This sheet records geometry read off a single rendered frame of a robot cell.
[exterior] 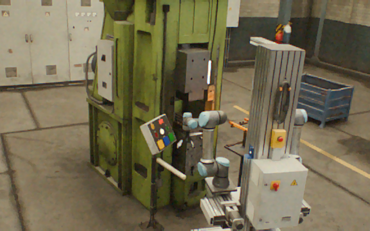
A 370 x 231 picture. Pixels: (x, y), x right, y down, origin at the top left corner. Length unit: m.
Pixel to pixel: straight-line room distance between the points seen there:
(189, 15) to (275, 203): 1.99
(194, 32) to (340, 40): 8.88
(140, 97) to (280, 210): 1.97
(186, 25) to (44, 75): 5.50
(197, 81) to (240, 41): 7.81
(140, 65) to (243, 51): 7.94
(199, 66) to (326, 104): 3.88
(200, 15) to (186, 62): 0.52
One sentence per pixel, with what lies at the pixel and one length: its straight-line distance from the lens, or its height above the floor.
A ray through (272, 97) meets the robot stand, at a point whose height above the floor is 1.70.
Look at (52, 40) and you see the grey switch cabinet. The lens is 8.81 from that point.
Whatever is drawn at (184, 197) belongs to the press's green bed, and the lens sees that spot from 4.30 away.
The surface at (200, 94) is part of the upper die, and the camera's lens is 3.96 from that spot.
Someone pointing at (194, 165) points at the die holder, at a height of 0.56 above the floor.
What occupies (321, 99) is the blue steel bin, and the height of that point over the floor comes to 0.50.
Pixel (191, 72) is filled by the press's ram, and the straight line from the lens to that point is 3.81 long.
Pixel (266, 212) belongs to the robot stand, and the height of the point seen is 0.91.
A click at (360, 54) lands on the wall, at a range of 12.04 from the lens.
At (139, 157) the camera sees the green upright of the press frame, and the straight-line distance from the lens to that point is 4.39.
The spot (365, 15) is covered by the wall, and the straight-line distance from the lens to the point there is 12.00.
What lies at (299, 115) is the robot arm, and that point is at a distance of 3.32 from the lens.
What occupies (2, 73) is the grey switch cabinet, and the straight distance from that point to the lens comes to 8.83.
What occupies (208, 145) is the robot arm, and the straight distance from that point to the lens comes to 3.08.
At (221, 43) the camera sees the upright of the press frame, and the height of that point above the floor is 1.80.
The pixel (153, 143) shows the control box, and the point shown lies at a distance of 3.46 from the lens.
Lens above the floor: 2.45
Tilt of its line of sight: 20 degrees down
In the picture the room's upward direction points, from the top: 3 degrees clockwise
